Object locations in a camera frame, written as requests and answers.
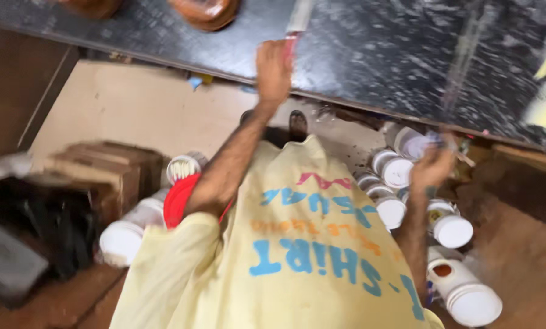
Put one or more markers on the person's left hand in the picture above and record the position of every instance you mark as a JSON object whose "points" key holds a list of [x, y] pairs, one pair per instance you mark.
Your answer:
{"points": [[273, 73]]}

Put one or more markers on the person's right hand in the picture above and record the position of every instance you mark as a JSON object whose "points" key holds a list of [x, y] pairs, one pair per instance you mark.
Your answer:
{"points": [[430, 169]]}

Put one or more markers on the person's right fingers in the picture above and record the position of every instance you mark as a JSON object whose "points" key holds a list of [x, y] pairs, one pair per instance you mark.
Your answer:
{"points": [[442, 157]]}

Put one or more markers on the person's left fingers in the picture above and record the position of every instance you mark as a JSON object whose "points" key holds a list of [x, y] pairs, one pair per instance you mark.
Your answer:
{"points": [[273, 48]]}

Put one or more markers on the thin grey stick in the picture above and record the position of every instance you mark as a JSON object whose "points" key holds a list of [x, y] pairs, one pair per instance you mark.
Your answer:
{"points": [[465, 68]]}

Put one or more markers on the brown clay bowl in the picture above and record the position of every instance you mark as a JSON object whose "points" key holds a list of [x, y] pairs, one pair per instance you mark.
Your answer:
{"points": [[206, 13], [92, 7]]}

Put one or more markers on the dark sandal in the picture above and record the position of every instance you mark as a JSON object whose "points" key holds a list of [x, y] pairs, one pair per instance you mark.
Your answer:
{"points": [[298, 124]]}

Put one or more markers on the small blue scrap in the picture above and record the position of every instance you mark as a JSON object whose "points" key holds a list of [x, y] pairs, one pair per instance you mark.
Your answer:
{"points": [[195, 82]]}

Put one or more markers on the cluster of white plastic jars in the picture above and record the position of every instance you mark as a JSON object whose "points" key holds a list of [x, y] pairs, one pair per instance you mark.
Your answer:
{"points": [[455, 274]]}

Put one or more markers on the white cup of sticks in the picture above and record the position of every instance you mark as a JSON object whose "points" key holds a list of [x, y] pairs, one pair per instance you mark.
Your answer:
{"points": [[183, 167]]}

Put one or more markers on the beige cardboard sheet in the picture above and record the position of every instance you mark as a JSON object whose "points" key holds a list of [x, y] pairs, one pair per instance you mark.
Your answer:
{"points": [[131, 109]]}

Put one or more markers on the yellow printed t-shirt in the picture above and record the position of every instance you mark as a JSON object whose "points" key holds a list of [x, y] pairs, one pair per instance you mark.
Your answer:
{"points": [[291, 256]]}

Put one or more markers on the brown cardboard boxes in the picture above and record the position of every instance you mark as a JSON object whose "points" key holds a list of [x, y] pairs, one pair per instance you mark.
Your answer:
{"points": [[113, 171]]}

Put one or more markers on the large white lidded container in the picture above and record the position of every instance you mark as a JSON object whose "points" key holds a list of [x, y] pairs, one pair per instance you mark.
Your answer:
{"points": [[126, 233]]}

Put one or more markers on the brown wooden panel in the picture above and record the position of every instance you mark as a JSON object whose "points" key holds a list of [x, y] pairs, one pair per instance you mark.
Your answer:
{"points": [[16, 87]]}

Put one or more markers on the black bag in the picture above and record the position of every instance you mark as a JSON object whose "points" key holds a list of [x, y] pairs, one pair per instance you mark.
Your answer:
{"points": [[48, 219]]}

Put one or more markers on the grey flat box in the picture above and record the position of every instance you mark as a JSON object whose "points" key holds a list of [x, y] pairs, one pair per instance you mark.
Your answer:
{"points": [[7, 265]]}

